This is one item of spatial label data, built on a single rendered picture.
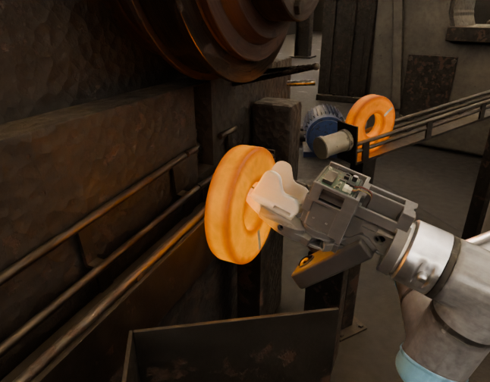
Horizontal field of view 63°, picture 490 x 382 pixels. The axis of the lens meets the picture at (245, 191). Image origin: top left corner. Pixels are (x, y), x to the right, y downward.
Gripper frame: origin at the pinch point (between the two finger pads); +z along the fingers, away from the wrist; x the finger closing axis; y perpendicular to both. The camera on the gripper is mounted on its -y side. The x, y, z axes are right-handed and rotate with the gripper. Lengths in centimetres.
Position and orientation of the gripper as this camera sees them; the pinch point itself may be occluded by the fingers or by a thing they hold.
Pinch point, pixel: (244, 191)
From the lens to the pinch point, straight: 52.5
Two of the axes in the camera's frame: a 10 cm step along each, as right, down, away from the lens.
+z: -8.7, -4.1, 2.8
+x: -4.4, 3.8, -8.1
